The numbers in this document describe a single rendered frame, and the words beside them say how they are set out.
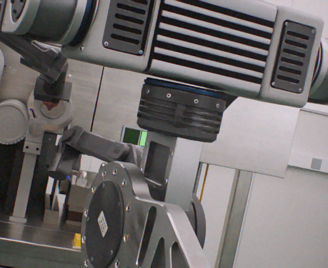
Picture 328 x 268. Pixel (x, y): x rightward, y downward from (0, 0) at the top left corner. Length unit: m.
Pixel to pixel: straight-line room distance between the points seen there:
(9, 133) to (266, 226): 3.29
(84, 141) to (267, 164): 0.95
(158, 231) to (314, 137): 4.28
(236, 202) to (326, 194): 2.56
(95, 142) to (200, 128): 0.74
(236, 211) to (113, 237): 1.74
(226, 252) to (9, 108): 1.12
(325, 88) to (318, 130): 3.97
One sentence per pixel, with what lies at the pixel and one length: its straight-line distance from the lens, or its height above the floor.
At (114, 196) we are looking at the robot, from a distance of 1.06.
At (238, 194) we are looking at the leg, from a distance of 2.75.
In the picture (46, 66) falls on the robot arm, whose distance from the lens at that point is 1.79.
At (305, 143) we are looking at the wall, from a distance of 5.16.
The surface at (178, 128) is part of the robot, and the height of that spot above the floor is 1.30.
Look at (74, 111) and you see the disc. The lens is 2.11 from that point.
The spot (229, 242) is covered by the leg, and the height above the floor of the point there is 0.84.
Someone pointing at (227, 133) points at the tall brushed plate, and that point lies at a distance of 2.54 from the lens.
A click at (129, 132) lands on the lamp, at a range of 2.46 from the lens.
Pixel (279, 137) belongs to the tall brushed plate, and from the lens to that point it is 2.60.
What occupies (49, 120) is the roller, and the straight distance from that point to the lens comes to 2.11.
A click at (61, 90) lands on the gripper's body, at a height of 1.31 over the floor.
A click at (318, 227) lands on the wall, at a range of 5.30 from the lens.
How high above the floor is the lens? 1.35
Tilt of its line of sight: 3 degrees down
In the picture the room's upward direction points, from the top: 12 degrees clockwise
